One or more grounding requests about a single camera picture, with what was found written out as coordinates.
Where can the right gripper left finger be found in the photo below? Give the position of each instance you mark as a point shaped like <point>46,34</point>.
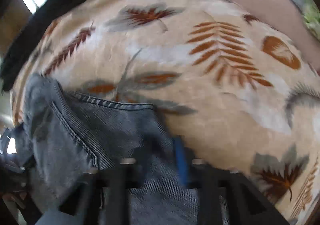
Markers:
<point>103,197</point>

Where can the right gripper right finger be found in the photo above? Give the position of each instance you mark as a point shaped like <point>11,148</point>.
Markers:
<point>225,197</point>

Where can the blue denim pants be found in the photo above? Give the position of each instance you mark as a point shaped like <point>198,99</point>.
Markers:
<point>68,133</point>

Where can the leaf print beige blanket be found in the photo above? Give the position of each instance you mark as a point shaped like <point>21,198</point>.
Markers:
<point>238,91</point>

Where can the green patterned folded cloth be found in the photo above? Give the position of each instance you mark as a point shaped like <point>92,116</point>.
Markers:
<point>311,17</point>

